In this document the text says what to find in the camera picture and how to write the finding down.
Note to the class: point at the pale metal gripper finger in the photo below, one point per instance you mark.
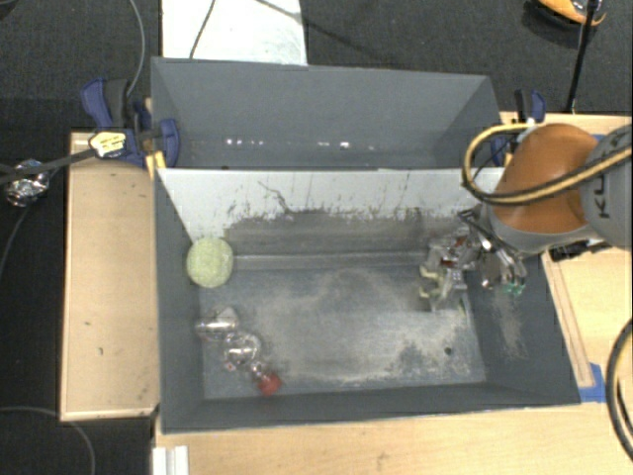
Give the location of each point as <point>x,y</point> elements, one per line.
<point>445,300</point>
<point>435,272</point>

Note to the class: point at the grey metal bin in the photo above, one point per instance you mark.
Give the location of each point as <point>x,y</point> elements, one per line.
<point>346,314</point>

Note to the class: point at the clear plastic bottle red cap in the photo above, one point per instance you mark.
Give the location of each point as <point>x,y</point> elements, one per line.
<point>237,347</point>

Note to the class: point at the yellow-green ball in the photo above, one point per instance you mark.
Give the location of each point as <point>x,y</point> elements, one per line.
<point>209,261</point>

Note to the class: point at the pale wood flat board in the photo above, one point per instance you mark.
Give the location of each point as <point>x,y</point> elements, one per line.
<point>109,290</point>

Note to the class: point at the black cylinder on white bracket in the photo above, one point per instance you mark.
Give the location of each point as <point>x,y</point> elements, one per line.
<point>573,251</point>

